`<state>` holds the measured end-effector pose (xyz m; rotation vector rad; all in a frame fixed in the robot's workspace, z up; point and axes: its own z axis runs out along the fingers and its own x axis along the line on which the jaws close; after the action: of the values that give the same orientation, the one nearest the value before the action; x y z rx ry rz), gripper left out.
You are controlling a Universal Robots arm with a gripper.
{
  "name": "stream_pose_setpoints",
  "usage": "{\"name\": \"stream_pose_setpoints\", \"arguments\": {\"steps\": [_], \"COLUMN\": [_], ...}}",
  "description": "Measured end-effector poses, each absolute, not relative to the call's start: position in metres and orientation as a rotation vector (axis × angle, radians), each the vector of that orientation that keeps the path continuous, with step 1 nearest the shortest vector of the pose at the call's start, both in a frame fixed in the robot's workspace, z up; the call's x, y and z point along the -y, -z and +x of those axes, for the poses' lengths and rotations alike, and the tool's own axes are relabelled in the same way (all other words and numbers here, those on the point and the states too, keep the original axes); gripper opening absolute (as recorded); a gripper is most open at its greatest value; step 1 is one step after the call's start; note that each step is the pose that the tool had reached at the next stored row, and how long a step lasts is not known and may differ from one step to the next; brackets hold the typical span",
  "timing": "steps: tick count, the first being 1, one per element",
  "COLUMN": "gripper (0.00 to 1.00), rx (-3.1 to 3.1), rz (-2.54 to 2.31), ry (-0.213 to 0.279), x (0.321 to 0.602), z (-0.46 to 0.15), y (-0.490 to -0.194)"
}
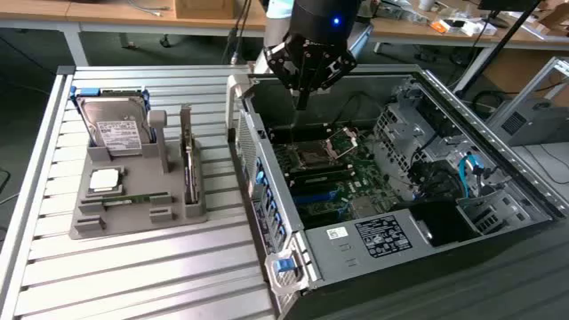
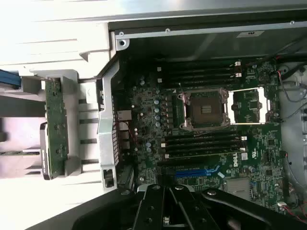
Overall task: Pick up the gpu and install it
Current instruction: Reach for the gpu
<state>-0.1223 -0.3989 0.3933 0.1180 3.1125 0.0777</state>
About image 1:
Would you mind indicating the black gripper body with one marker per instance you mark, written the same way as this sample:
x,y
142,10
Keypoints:
x,y
320,20

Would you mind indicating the graphics card with metal bracket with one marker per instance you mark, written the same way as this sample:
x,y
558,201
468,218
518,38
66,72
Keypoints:
x,y
188,160

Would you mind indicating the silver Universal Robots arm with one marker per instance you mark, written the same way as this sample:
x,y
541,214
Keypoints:
x,y
270,43

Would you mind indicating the open grey PC case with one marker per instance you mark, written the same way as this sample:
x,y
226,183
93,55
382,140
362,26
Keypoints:
x,y
237,86

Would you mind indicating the cluttered wooden desk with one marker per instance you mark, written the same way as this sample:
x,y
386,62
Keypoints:
x,y
400,31

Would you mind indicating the metal socket cover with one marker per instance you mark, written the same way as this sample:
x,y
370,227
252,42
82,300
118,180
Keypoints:
x,y
342,140

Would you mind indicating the metal disk bay cage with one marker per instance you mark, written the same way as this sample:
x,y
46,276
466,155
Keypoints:
x,y
400,126

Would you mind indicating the brown cardboard box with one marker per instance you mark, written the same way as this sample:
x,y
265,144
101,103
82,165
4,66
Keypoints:
x,y
204,8

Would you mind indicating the white cup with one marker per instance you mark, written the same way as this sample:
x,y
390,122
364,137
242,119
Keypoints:
x,y
428,4

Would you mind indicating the CPU socket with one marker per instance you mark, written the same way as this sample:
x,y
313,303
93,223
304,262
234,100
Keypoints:
x,y
313,156

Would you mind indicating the orange box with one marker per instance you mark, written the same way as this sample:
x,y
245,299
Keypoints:
x,y
437,26

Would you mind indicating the green motherboard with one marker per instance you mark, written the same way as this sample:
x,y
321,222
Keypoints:
x,y
369,173

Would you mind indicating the black installed RAM stick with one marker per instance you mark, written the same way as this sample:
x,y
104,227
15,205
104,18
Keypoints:
x,y
320,178

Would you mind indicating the white box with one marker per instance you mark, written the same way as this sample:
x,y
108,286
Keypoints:
x,y
477,29

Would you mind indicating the black stand pole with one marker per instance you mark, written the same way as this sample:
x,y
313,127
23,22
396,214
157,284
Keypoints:
x,y
497,50

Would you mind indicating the blue expansion slot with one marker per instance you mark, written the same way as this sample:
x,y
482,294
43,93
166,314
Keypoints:
x,y
310,198

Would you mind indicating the black monitor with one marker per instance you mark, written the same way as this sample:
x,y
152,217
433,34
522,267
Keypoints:
x,y
502,3

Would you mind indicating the grey computer tower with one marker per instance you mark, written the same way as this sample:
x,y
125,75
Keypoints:
x,y
533,123

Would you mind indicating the open cardboard box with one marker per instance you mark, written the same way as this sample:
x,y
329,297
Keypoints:
x,y
556,20

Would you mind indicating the silver CPU chip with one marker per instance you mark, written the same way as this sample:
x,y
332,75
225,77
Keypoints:
x,y
104,180

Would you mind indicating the green RAM stick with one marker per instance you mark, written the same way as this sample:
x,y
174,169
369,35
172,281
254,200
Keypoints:
x,y
126,199

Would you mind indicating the grey power supply unit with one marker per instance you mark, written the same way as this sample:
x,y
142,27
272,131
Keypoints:
x,y
342,253

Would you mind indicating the grey plastic parts rack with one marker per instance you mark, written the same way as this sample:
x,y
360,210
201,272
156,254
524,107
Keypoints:
x,y
146,216

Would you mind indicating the blue case latch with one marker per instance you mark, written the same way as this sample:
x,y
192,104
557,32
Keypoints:
x,y
284,265

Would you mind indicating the wooden desk with grey frame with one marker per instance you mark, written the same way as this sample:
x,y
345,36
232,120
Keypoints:
x,y
110,15

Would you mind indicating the hard disk in blue frame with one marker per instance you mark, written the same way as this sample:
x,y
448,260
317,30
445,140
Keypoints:
x,y
110,113

